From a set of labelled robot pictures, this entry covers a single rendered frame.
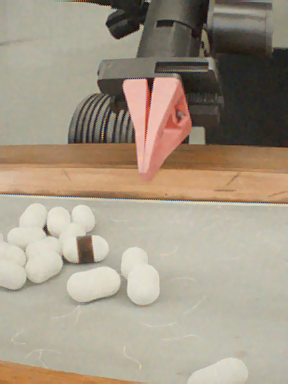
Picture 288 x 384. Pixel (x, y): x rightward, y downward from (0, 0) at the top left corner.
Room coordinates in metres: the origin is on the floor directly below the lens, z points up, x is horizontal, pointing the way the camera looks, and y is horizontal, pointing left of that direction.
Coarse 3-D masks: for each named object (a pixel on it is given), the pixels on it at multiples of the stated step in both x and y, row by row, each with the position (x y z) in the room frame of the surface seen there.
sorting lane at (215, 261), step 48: (144, 240) 0.43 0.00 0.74; (192, 240) 0.42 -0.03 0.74; (240, 240) 0.41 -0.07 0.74; (0, 288) 0.35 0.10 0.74; (48, 288) 0.35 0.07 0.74; (192, 288) 0.34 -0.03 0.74; (240, 288) 0.33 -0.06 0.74; (0, 336) 0.28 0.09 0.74; (48, 336) 0.29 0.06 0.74; (96, 336) 0.29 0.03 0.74; (144, 336) 0.28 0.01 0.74; (192, 336) 0.28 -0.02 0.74; (240, 336) 0.27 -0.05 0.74
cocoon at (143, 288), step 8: (144, 264) 0.34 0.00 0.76; (136, 272) 0.33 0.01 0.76; (144, 272) 0.33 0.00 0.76; (152, 272) 0.33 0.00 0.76; (128, 280) 0.33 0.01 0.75; (136, 280) 0.32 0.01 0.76; (144, 280) 0.32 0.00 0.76; (152, 280) 0.32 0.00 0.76; (128, 288) 0.32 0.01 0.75; (136, 288) 0.32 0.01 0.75; (144, 288) 0.32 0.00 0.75; (152, 288) 0.32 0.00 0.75; (136, 296) 0.32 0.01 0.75; (144, 296) 0.31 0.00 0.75; (152, 296) 0.32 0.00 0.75; (144, 304) 0.32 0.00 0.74
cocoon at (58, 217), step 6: (54, 210) 0.45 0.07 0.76; (60, 210) 0.45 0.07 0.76; (66, 210) 0.46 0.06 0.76; (48, 216) 0.45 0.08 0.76; (54, 216) 0.44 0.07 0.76; (60, 216) 0.44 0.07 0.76; (66, 216) 0.44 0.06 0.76; (48, 222) 0.44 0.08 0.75; (54, 222) 0.43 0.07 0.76; (60, 222) 0.43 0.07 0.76; (66, 222) 0.44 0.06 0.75; (48, 228) 0.44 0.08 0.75; (54, 228) 0.43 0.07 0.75; (60, 228) 0.43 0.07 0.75; (54, 234) 0.43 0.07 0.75; (60, 234) 0.43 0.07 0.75
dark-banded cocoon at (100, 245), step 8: (72, 240) 0.39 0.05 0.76; (96, 240) 0.39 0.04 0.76; (104, 240) 0.39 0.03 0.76; (64, 248) 0.39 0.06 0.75; (72, 248) 0.38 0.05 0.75; (96, 248) 0.38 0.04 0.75; (104, 248) 0.39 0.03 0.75; (64, 256) 0.39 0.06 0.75; (72, 256) 0.38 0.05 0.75; (96, 256) 0.38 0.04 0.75; (104, 256) 0.39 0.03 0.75
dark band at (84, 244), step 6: (78, 240) 0.39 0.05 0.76; (84, 240) 0.39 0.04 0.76; (90, 240) 0.39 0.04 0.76; (78, 246) 0.38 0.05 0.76; (84, 246) 0.38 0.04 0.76; (90, 246) 0.38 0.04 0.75; (78, 252) 0.38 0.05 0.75; (84, 252) 0.38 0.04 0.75; (90, 252) 0.38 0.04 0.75; (84, 258) 0.38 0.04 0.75; (90, 258) 0.38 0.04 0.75
